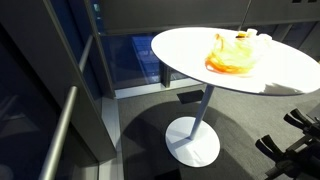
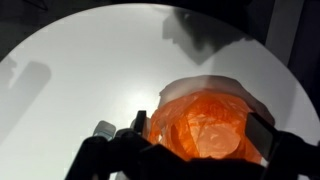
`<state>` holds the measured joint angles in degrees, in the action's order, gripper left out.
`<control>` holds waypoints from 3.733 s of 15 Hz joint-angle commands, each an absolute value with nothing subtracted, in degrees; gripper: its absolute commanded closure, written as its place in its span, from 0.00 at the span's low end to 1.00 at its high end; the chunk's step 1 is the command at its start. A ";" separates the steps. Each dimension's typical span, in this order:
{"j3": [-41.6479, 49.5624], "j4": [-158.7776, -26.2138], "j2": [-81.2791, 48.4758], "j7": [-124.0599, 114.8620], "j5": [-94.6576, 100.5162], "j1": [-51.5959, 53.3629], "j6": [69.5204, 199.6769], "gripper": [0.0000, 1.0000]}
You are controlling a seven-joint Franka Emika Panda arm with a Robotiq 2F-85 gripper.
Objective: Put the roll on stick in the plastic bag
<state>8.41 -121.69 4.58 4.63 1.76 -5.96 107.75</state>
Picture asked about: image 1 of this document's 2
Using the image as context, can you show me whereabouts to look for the orange plastic bag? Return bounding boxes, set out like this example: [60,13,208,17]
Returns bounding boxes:
[204,33,265,76]

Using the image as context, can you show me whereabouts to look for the dark floor plate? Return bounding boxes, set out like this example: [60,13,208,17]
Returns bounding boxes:
[176,89,205,105]

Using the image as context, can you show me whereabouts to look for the dark bottle with yellow cap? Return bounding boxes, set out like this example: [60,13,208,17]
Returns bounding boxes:
[236,30,249,40]

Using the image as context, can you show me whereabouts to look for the metal handrail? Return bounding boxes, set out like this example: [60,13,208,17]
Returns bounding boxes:
[38,33,95,180]

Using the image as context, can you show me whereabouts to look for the white pill bottle yellow label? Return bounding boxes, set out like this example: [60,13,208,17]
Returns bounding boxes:
[246,28,259,39]

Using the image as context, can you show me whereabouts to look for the black tripod stand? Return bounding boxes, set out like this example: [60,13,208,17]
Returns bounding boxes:
[254,107,320,180]

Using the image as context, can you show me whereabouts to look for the white table pedestal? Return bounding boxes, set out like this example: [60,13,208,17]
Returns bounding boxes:
[164,84,221,169]

